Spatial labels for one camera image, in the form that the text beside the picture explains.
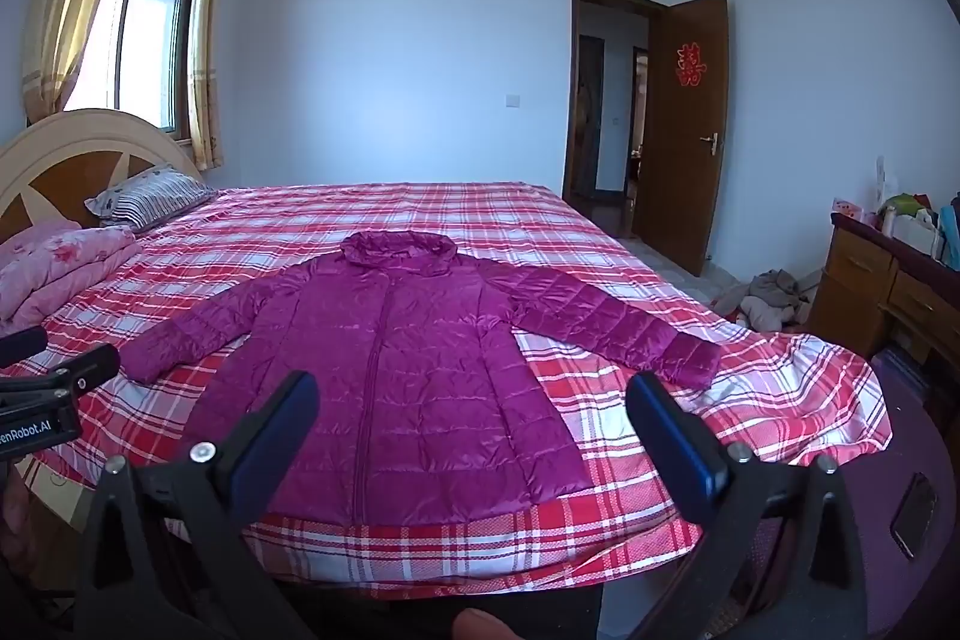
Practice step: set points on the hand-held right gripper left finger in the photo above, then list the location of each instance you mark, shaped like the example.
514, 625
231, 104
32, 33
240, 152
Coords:
276, 439

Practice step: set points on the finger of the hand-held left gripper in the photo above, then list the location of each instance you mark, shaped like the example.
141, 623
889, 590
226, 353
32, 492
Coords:
22, 346
82, 370

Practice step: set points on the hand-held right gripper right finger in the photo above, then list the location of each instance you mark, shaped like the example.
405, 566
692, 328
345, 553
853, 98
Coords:
679, 449

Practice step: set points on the purple down jacket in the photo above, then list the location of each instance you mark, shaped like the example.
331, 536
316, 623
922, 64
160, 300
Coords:
420, 370

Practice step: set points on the pile of clothes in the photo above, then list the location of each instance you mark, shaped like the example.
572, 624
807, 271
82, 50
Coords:
765, 302

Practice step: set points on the cream bed footboard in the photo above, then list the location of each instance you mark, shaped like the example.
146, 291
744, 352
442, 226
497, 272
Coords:
60, 482

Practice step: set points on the pink floral quilt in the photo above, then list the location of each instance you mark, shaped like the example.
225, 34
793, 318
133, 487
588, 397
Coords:
52, 265

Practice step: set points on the striped pillow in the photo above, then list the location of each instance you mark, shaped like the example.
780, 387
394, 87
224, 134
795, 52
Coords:
154, 197

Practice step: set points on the cream wooden headboard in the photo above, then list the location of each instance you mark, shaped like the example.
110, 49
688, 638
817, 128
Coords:
82, 153

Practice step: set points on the red plaid bed sheet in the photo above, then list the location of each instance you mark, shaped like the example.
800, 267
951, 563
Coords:
600, 250

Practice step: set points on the purple stool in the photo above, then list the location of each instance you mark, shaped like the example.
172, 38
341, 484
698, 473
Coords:
877, 535

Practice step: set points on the black phone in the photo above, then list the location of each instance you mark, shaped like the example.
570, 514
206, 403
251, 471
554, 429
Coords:
913, 514

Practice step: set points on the brown wooden door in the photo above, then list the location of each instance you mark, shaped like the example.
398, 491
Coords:
686, 183

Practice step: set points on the pink tissue box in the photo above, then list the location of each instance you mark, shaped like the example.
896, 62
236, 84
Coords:
846, 211

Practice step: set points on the clutter on desk top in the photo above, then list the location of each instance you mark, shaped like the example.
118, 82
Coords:
911, 224

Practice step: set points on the window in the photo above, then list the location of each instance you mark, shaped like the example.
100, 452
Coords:
150, 10

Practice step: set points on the red paper door decoration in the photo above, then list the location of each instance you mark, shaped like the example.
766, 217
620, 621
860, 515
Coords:
690, 63

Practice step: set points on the brown door frame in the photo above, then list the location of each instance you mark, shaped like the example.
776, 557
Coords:
576, 85

